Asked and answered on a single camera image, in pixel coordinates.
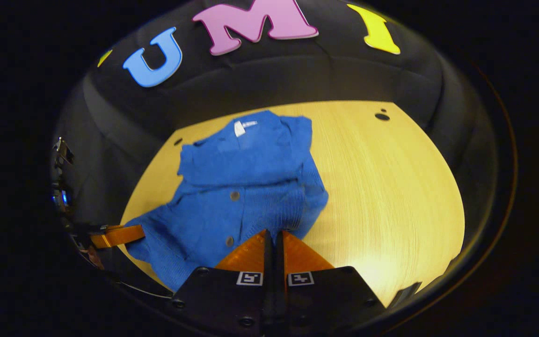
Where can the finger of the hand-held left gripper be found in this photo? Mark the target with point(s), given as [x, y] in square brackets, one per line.
[117, 235]

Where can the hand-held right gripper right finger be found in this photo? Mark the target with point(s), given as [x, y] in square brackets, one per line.
[325, 297]

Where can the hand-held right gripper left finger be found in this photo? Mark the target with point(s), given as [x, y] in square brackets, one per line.
[222, 299]

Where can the blue button shirt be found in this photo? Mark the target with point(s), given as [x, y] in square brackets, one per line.
[251, 187]

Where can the black backdrop cloth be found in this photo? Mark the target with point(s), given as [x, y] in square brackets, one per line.
[297, 75]

